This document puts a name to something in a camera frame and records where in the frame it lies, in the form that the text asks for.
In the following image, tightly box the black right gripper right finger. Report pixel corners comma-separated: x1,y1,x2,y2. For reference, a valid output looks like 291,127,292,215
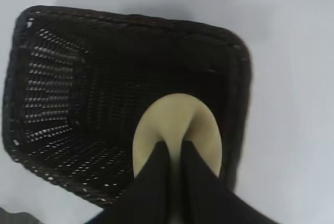
179,140,280,224

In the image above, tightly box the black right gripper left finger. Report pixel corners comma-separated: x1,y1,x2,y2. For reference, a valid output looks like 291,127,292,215
91,141,178,224

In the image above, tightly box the dark brown woven basket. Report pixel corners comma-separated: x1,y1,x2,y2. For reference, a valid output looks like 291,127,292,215
2,5,254,209

